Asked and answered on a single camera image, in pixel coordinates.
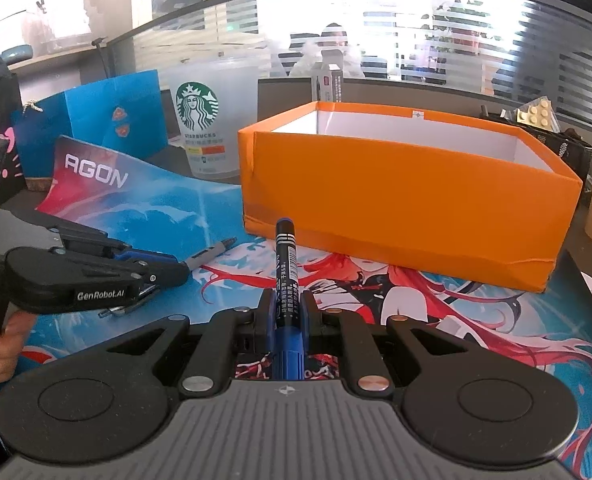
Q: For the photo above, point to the orange cardboard box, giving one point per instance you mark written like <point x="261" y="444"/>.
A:
<point x="401" y="200"/>

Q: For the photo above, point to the striped glass desk partition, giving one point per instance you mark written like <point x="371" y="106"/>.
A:
<point x="401" y="45"/>

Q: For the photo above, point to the grey pen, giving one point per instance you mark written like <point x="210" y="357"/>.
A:
<point x="205" y="256"/>

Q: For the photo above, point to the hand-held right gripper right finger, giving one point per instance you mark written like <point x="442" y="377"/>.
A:
<point x="307" y="320"/>

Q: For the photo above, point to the printed anime desk mat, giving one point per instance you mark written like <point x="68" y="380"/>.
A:
<point x="426" y="310"/>

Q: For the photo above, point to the yellow pill blister pack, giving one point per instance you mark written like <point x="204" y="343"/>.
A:
<point x="538" y="112"/>

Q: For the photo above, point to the white and black carton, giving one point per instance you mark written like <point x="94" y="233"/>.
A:
<point x="328" y="82"/>

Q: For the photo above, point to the person's left hand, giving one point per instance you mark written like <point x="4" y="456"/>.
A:
<point x="0" y="355"/>

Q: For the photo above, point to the blue paper bag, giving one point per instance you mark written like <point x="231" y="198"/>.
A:
<point x="90" y="105"/>

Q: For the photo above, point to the blue bowl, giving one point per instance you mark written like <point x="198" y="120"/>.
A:
<point x="15" y="55"/>

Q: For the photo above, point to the blue marker pen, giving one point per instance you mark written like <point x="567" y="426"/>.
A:
<point x="287" y="270"/>

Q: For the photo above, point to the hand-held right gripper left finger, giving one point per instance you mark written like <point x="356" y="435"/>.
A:
<point x="266" y="320"/>

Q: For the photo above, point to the translucent plastic cup green logo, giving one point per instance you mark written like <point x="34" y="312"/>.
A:
<point x="200" y="160"/>

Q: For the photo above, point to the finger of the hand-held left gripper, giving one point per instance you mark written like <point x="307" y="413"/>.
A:
<point x="140" y="257"/>
<point x="170" y="275"/>

